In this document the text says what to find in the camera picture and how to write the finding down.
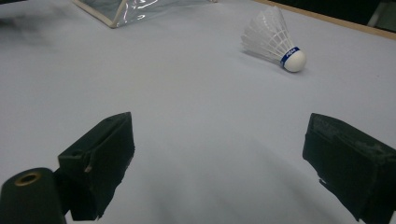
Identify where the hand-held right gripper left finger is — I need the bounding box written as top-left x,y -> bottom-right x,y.
57,111 -> 136,222

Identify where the white feather shuttlecock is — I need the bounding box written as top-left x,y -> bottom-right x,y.
240,6 -> 307,74

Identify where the clear plastic bag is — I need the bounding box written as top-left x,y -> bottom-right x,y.
72,0 -> 219,29

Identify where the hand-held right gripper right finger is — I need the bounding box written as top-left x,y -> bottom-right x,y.
302,112 -> 396,224

